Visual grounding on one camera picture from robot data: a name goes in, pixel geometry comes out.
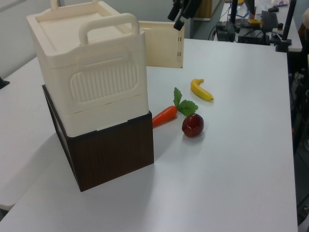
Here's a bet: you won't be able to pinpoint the light wooden cupboard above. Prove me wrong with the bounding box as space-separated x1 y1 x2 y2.
193 0 225 19

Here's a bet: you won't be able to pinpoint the cream plastic cabinet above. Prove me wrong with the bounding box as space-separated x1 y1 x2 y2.
26 0 148 138

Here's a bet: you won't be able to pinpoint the black pole with table clamp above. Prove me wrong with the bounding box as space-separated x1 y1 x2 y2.
275 0 298 53

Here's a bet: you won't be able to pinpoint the dark red toy apple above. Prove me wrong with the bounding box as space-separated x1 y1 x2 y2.
182 113 205 138

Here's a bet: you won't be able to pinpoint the thin black pole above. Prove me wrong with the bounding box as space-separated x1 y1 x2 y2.
228 0 240 25

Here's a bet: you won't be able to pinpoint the black tripod stand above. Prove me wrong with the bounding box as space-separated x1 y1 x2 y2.
289 70 309 152

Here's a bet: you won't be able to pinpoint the cream cabinet carry handle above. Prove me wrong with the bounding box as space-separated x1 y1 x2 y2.
78 13 140 46

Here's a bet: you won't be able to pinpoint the yellow toy banana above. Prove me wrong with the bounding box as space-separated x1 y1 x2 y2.
190 78 215 102

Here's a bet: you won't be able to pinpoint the orange toy carrot green leaves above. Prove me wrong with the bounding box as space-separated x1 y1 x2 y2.
152 87 199 128

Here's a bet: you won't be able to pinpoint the black device with cables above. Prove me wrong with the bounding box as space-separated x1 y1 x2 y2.
209 21 237 42

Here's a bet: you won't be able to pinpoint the cream cabinet door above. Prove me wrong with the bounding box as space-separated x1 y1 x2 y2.
138 20 186 69

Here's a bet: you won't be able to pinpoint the dark brown wooden drawer box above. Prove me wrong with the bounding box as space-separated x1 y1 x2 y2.
42 84 155 193

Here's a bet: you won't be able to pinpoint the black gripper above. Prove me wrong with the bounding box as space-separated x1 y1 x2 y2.
168 0 202 31

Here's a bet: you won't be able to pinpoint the black electronics box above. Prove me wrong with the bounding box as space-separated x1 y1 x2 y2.
237 28 270 46

